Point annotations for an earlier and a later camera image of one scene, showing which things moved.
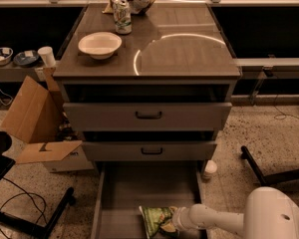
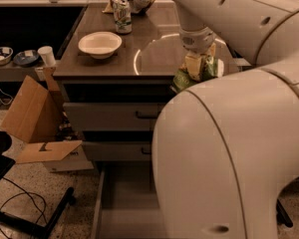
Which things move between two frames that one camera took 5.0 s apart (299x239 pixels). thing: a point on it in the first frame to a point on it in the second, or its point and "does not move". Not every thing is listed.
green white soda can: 123,16 does not move
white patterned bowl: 1,56 does not move
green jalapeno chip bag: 153,217 to 211,68
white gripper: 179,217 to 198,41
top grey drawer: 148,117 does not move
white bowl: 100,45 does not move
